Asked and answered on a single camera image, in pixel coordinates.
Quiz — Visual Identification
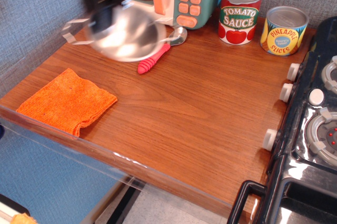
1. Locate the white stove knob bottom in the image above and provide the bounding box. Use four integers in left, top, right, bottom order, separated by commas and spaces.
262, 129, 277, 151

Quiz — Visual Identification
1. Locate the tomato sauce can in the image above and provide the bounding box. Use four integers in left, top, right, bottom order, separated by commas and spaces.
218, 0, 262, 45

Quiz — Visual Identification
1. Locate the white stove knob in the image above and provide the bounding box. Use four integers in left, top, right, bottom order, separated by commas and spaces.
279, 83, 293, 103
262, 129, 277, 151
287, 63, 301, 82

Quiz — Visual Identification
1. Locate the white stove knob middle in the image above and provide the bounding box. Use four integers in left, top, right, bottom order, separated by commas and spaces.
279, 83, 293, 103

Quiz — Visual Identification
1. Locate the clear acrylic table guard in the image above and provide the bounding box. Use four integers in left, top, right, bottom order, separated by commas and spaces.
0, 104, 260, 224

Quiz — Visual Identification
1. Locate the orange object bottom left corner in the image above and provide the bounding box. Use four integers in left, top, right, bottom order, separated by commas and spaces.
10, 213, 37, 224

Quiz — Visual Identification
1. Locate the pineapple slices can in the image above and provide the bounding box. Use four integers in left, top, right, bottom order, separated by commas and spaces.
260, 6, 309, 56

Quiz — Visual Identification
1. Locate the stainless steel bowl with handles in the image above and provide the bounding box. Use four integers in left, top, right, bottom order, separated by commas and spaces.
62, 3, 168, 62

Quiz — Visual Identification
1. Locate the white stove knob top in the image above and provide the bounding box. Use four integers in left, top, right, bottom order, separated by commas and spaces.
287, 63, 301, 82

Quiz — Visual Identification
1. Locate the black toy stove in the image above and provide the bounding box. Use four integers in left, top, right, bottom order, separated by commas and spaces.
227, 17, 336, 223

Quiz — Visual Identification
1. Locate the orange knitted cloth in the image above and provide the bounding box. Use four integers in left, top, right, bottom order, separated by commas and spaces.
16, 69, 117, 137

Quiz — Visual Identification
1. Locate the toy spoon with pink handle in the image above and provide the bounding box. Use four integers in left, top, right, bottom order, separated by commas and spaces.
137, 26, 187, 74

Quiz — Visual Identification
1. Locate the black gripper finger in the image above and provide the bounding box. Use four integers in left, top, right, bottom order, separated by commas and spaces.
91, 7, 114, 33

